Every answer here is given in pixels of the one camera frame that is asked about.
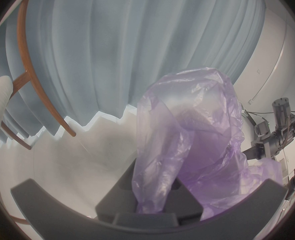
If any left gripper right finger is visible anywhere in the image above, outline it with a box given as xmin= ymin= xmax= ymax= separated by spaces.
xmin=165 ymin=177 xmax=203 ymax=222

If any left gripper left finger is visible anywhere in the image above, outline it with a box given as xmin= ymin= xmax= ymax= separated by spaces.
xmin=95 ymin=163 xmax=138 ymax=222

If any purple plastic bag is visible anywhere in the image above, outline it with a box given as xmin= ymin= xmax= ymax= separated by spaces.
xmin=132 ymin=67 xmax=284 ymax=220

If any pale blue curtain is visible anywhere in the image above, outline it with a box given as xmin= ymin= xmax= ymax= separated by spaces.
xmin=0 ymin=0 xmax=266 ymax=144

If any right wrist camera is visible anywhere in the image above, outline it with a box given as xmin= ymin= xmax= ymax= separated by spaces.
xmin=254 ymin=122 xmax=271 ymax=138

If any black cable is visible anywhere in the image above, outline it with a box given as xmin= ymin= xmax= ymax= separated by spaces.
xmin=240 ymin=104 xmax=275 ymax=128

